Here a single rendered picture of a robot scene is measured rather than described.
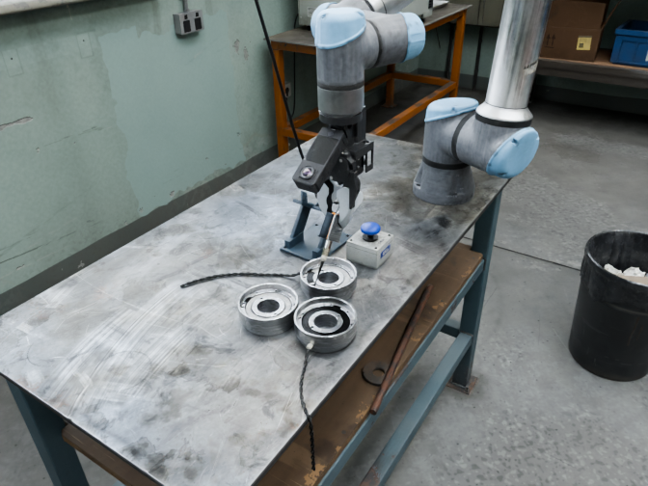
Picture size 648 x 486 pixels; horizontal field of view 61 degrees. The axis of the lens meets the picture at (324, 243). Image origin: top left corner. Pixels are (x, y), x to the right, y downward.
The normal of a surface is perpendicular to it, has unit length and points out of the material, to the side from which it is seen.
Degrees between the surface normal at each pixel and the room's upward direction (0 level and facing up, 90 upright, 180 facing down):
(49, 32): 90
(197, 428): 0
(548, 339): 0
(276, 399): 0
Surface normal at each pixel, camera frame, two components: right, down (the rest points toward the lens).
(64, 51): 0.84, 0.28
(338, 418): -0.02, -0.85
